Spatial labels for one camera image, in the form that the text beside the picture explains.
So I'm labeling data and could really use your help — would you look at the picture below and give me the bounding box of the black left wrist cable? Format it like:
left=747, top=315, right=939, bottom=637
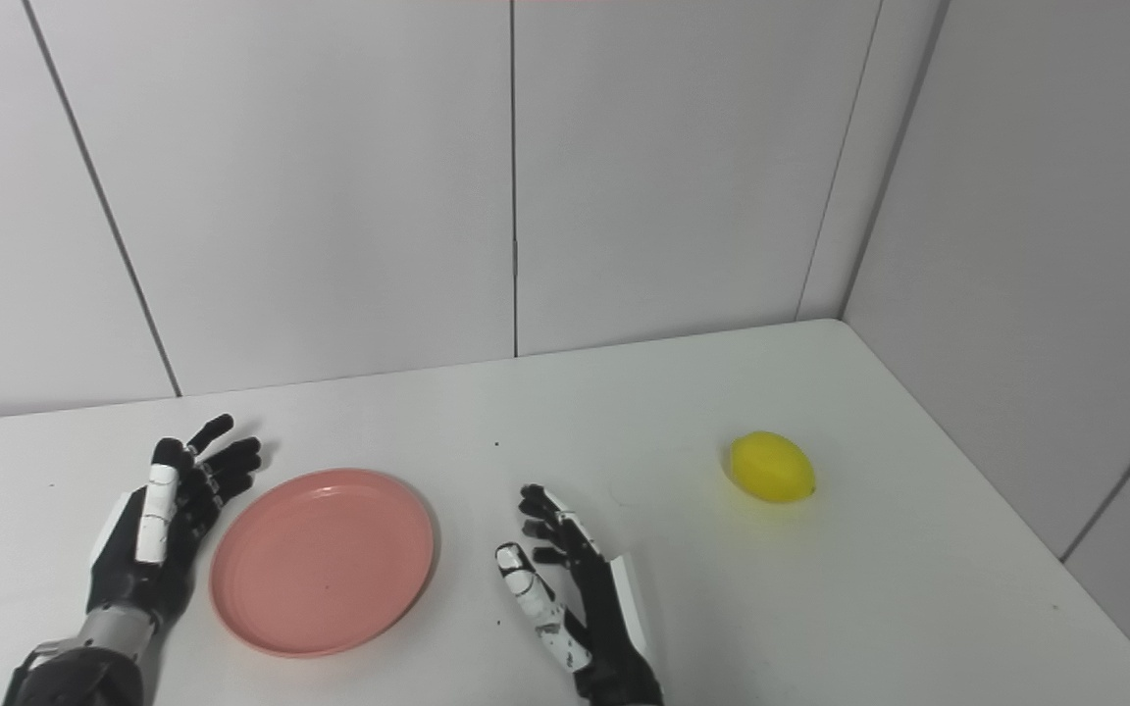
left=2, top=639, right=85, bottom=706

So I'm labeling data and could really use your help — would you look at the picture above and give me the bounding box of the pink round plate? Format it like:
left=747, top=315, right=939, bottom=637
left=209, top=468, right=436, bottom=658

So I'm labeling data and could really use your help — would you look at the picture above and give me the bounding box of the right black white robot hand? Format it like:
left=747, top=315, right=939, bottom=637
left=494, top=483, right=666, bottom=706

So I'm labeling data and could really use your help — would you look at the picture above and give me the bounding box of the yellow lemon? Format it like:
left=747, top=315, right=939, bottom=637
left=729, top=430, right=817, bottom=504

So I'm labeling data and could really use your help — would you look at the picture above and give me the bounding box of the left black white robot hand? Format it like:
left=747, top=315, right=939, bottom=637
left=84, top=414, right=263, bottom=630

